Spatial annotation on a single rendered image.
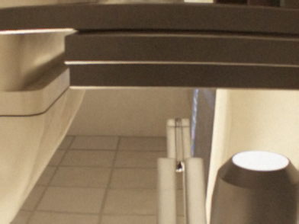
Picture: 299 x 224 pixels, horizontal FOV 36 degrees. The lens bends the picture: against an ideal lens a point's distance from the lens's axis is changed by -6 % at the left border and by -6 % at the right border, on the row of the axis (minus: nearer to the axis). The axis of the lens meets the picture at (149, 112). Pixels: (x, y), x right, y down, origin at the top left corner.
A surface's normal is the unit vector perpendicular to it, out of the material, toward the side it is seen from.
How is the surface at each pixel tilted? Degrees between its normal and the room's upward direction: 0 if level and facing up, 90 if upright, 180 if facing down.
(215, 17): 90
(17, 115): 90
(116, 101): 90
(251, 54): 90
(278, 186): 132
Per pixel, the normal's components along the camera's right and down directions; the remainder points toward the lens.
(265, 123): -0.01, 0.23
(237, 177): -0.56, -0.54
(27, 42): 1.00, 0.00
